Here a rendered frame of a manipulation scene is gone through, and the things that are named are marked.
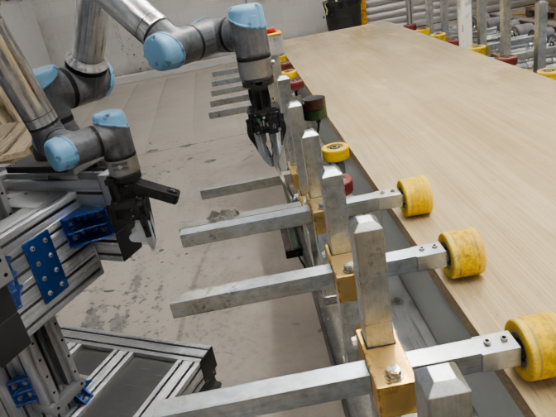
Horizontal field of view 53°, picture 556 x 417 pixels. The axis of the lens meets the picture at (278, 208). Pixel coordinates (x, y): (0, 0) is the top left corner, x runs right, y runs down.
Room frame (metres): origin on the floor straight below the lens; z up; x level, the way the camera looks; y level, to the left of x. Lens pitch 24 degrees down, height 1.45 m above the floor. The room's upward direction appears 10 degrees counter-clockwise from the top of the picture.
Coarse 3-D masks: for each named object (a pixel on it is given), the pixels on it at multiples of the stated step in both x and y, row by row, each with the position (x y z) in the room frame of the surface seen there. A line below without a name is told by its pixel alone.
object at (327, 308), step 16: (288, 192) 1.76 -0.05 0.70; (304, 240) 1.39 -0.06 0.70; (304, 256) 1.31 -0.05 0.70; (320, 304) 1.07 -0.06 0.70; (336, 304) 1.06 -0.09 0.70; (320, 320) 1.06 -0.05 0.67; (336, 320) 1.00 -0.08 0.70; (336, 336) 0.95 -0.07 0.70; (336, 352) 0.89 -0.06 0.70; (352, 400) 0.76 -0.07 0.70; (368, 400) 0.75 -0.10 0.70; (352, 416) 0.72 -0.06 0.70; (368, 416) 0.72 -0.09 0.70
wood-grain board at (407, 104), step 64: (320, 64) 2.86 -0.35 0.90; (384, 64) 2.58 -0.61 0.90; (448, 64) 2.34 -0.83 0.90; (384, 128) 1.65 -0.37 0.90; (448, 128) 1.54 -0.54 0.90; (512, 128) 1.44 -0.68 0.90; (448, 192) 1.12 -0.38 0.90; (512, 192) 1.06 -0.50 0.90; (512, 256) 0.82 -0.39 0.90; (512, 384) 0.54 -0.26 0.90
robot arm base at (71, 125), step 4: (72, 116) 1.55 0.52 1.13; (60, 120) 1.51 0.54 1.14; (64, 120) 1.51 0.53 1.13; (68, 120) 1.53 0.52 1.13; (72, 120) 1.54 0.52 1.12; (64, 124) 1.51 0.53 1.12; (68, 124) 1.52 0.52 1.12; (72, 124) 1.54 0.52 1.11; (76, 124) 1.56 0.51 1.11; (68, 128) 1.52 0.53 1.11; (72, 128) 1.53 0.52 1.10; (76, 128) 1.54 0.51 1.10; (36, 152) 1.49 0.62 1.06; (36, 156) 1.50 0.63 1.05; (40, 156) 1.49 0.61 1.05; (44, 156) 1.48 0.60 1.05; (36, 160) 1.50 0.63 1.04; (40, 160) 1.49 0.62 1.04; (44, 160) 1.48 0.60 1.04
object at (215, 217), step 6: (222, 210) 1.29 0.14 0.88; (228, 210) 1.31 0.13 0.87; (234, 210) 1.30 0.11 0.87; (210, 216) 1.30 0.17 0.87; (216, 216) 1.29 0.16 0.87; (222, 216) 1.28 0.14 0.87; (228, 216) 1.28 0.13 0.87; (234, 216) 1.29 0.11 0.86; (210, 222) 1.27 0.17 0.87; (216, 222) 1.26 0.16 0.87
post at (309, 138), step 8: (312, 128) 1.09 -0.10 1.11; (304, 136) 1.07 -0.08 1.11; (312, 136) 1.07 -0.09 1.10; (304, 144) 1.07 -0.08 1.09; (312, 144) 1.07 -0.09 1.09; (304, 152) 1.07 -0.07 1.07; (312, 152) 1.07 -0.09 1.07; (320, 152) 1.07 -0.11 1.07; (304, 160) 1.07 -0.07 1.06; (312, 160) 1.07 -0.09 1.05; (320, 160) 1.07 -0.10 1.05; (312, 168) 1.07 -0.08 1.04; (320, 168) 1.07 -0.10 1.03; (312, 176) 1.07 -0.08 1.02; (312, 184) 1.07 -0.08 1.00; (312, 192) 1.07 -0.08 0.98; (320, 192) 1.07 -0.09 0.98; (320, 240) 1.07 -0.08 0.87; (320, 248) 1.07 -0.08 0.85; (320, 256) 1.07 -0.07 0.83; (320, 264) 1.08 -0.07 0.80
